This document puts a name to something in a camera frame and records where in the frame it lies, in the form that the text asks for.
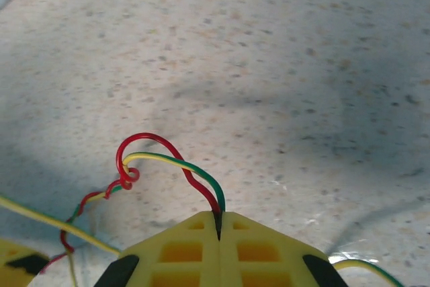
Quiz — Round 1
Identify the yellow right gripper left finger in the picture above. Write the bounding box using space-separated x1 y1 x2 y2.
93 210 221 287

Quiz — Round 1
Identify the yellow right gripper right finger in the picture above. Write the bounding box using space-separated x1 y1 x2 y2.
218 211 349 287

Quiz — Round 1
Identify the green yellow cable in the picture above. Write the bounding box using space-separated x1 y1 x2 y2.
69 152 404 287
0 194 122 287

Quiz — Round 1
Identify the red cable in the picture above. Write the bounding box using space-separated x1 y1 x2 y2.
39 132 223 275

